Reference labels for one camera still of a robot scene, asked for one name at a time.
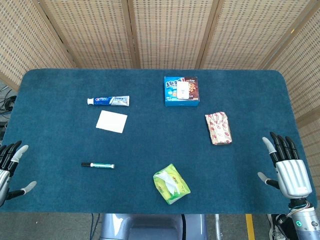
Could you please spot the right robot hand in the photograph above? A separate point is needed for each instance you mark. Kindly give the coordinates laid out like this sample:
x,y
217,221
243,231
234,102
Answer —
x,y
291,175

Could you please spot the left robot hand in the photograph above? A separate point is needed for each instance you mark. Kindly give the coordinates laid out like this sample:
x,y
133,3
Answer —
x,y
5,172

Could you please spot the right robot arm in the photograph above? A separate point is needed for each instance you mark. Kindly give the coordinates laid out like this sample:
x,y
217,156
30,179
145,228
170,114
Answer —
x,y
303,220

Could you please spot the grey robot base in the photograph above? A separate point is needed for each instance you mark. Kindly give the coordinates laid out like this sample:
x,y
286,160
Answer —
x,y
152,226

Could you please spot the green tissue pack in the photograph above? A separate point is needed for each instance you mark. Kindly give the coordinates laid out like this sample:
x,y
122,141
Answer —
x,y
172,185

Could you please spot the beige red-printed snack packet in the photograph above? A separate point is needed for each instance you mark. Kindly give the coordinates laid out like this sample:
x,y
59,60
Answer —
x,y
218,128

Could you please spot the black and white marker pen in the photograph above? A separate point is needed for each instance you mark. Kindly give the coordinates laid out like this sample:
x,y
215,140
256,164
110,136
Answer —
x,y
98,165

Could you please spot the white square paper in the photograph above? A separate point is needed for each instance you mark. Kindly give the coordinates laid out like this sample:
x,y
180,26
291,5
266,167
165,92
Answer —
x,y
111,121

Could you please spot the blue and white toothpaste tube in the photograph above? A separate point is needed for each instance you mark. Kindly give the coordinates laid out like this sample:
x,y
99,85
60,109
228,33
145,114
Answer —
x,y
108,100

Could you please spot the small white device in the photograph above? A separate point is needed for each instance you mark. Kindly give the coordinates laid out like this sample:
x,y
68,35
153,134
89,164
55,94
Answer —
x,y
182,90

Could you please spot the blue cookie box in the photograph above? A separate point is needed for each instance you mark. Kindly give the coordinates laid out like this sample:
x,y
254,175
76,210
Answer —
x,y
181,91

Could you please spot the blue table cloth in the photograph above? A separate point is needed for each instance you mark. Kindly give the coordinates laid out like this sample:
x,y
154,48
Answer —
x,y
150,140

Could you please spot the bamboo folding screen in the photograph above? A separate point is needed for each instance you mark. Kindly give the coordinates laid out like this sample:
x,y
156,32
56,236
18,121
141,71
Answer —
x,y
160,32

